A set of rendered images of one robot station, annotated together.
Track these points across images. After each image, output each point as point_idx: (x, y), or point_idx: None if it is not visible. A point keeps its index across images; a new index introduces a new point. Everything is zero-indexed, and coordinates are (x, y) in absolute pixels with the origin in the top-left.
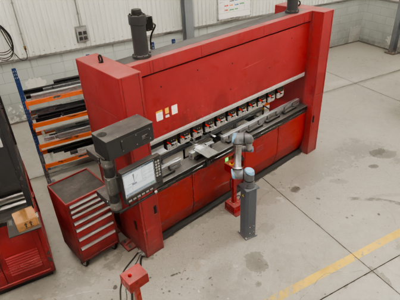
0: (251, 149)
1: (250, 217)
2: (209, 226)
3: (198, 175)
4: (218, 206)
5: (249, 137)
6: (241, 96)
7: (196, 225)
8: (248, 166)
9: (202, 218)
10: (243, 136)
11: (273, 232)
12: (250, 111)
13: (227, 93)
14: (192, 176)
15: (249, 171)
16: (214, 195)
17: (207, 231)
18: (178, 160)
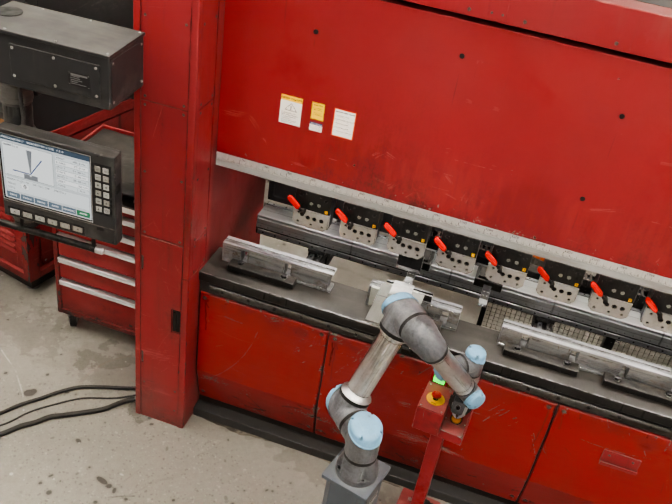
0: (465, 397)
1: None
2: (305, 495)
3: (350, 351)
4: (392, 488)
5: (417, 333)
6: (623, 252)
7: (293, 465)
8: (550, 476)
9: (324, 468)
10: (406, 319)
11: None
12: (649, 326)
13: (561, 203)
14: (329, 339)
15: (360, 427)
16: (396, 450)
17: (284, 496)
18: (320, 271)
